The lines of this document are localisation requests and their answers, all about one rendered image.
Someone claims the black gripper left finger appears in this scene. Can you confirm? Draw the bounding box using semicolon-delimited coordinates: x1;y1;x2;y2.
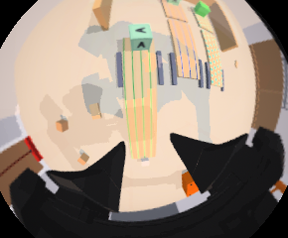
45;142;127;213

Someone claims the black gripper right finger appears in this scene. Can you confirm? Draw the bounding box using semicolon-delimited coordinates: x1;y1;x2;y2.
169;132;248;194

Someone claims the white cube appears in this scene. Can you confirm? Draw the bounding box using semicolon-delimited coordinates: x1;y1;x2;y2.
141;158;149;166

